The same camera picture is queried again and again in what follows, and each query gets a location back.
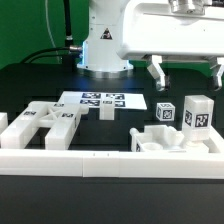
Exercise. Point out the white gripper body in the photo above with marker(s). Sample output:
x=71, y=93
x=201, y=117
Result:
x=149, y=27

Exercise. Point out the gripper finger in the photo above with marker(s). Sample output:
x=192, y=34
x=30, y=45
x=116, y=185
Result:
x=216, y=65
x=161, y=80

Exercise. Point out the white chair seat part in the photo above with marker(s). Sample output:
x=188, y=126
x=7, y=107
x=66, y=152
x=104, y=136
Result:
x=163, y=139

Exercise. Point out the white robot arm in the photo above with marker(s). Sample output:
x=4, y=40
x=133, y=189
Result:
x=100, y=49

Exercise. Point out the white chair back part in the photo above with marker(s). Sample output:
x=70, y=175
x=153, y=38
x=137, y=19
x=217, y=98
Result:
x=62, y=121

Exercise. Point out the white marker sheet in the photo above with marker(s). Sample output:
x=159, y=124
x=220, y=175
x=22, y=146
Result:
x=94, y=99

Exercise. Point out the white block at left edge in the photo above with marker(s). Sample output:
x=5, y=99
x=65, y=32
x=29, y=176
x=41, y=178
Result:
x=3, y=121

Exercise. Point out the white U-shaped fence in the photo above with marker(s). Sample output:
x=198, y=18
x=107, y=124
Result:
x=115, y=164

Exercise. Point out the black vertical cable post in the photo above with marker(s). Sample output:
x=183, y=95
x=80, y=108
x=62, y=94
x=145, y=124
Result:
x=68, y=31

